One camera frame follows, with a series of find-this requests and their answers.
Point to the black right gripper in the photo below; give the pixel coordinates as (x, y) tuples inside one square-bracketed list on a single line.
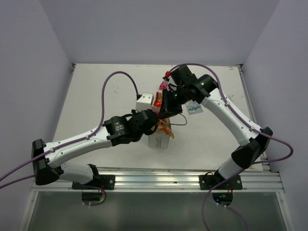
[(167, 108)]

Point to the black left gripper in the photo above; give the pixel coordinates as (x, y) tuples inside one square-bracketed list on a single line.
[(134, 113)]

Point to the orange Fox's fruits candy bag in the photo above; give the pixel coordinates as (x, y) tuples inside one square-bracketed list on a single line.
[(164, 126)]

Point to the white paper coffee bag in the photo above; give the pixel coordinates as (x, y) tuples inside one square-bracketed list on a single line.
[(160, 140)]

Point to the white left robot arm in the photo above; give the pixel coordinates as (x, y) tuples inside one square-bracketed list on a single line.
[(51, 160)]

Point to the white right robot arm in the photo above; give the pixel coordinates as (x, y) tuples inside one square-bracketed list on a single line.
[(253, 140)]

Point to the red snack packet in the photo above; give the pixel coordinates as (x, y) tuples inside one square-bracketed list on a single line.
[(157, 102)]

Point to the pink small snack packet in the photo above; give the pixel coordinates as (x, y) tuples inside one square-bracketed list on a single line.
[(164, 85)]

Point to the silver mints sachet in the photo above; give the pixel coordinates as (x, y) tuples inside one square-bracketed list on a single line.
[(193, 108)]

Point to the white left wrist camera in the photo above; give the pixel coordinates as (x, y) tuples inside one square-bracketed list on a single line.
[(144, 102)]

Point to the aluminium rail frame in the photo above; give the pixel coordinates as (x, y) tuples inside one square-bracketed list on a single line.
[(164, 180)]

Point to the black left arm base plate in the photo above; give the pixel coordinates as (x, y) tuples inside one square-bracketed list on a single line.
[(105, 182)]

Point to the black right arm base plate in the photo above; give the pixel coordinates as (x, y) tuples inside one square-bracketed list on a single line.
[(221, 184)]

